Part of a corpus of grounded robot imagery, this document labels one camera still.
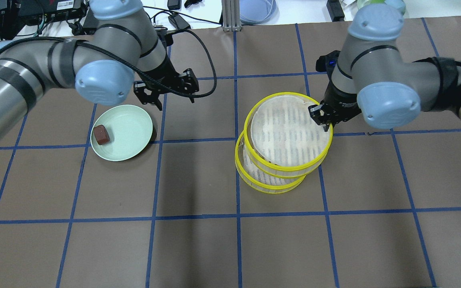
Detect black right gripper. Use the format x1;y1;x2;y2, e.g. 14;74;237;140
309;50;361;132

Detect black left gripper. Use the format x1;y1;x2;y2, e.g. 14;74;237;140
133;56;199;111

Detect yellow steamer basket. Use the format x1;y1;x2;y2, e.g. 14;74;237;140
234;133;306;194
241;92;334;178

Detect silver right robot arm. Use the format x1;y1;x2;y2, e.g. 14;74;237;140
309;4;461;131

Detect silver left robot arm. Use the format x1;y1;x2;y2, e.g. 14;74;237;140
0;0;199;140

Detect brown bun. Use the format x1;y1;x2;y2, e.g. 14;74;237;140
92;124;110;145

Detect black power brick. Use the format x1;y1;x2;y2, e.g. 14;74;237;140
168;13;191;30

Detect black power adapter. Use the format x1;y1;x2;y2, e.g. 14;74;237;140
326;0;345;22

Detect blue plate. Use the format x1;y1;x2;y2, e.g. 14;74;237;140
239;0;277;24

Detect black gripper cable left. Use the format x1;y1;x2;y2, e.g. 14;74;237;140
0;28;217;99

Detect aluminium frame post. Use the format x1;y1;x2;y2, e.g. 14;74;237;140
221;0;242;32

